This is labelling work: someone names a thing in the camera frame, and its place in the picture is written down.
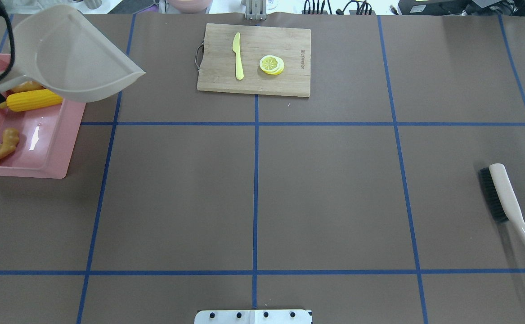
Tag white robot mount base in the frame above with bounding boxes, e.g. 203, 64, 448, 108
194, 309, 313, 324

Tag yellow corn cob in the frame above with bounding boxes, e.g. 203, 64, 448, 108
0, 90, 63, 112

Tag yellow plastic knife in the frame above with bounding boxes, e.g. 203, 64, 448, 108
232, 31, 244, 81

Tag brown potato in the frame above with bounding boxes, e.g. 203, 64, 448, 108
10, 81, 45, 94

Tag aluminium frame post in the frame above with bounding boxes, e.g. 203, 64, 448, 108
241, 0, 268, 20

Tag yellow lemon slices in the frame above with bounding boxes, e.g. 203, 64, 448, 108
259, 55, 285, 75

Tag beige plastic dustpan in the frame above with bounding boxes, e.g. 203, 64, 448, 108
0, 4, 145, 103

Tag pink bowl with ice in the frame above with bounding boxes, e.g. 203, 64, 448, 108
166, 0, 213, 13

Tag beige hand brush black bristles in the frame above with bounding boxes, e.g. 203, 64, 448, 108
478, 163, 525, 246

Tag tan ginger root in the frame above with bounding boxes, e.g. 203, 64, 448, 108
0, 127, 20, 163

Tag pink plastic bin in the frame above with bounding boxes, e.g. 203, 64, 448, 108
0, 53, 87, 180

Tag bamboo cutting board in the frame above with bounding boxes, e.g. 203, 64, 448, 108
197, 23, 312, 98

